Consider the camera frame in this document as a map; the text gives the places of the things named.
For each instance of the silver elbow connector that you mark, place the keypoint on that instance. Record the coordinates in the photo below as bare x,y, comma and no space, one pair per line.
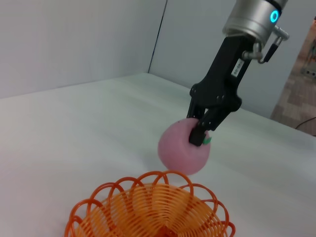
251,54

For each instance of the pink peach with green leaf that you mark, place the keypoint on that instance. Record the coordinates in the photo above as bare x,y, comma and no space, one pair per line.
177,153

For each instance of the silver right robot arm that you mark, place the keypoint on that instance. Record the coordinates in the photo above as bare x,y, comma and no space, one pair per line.
247,17

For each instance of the brown background furniture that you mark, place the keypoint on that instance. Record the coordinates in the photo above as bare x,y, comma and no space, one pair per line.
308,49

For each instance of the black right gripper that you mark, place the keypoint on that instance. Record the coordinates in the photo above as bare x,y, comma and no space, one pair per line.
222,81

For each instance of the orange plastic woven basket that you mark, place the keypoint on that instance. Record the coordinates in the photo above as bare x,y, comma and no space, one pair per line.
148,209

